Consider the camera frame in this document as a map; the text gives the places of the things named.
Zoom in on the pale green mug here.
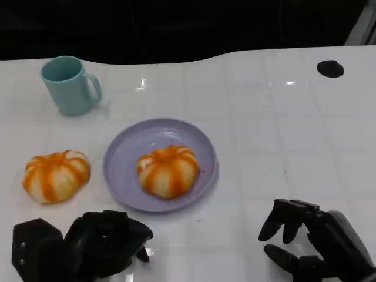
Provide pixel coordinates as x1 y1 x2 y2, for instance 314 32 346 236
41 55 103 117

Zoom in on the black round table grommet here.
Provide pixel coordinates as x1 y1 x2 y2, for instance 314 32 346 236
316 59 345 78

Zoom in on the white frame post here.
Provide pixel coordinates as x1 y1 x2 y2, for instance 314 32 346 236
344 0 376 46

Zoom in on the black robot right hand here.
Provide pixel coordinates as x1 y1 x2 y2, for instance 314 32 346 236
258 199 375 282

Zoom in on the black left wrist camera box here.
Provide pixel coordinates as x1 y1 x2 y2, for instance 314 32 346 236
11 217 64 282

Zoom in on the orange and white bread roll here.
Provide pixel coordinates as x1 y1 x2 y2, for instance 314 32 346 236
22 150 91 204
136 145 202 200

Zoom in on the lilac plate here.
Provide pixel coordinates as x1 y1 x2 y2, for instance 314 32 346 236
102 117 219 213

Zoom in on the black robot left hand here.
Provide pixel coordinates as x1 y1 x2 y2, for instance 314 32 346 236
62 210 154 280

